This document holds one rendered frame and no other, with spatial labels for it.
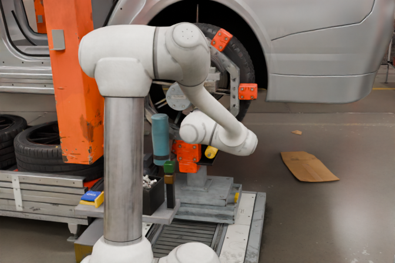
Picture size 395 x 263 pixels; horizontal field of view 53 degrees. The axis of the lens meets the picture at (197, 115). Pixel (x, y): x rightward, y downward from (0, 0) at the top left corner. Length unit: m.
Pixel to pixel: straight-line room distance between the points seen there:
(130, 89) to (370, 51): 1.56
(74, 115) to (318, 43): 1.29
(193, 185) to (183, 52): 1.55
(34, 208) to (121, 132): 1.54
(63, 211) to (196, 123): 1.17
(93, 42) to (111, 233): 0.48
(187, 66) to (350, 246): 1.69
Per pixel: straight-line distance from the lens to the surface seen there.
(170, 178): 1.65
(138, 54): 0.96
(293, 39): 2.20
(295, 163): 3.34
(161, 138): 2.02
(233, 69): 1.97
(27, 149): 2.50
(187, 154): 2.14
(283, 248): 2.31
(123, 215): 1.04
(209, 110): 1.25
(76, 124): 2.02
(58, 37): 1.97
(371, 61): 2.30
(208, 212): 2.30
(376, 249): 2.43
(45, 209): 2.44
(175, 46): 0.93
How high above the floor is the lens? 1.29
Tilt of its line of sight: 16 degrees down
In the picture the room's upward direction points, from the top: 1 degrees counter-clockwise
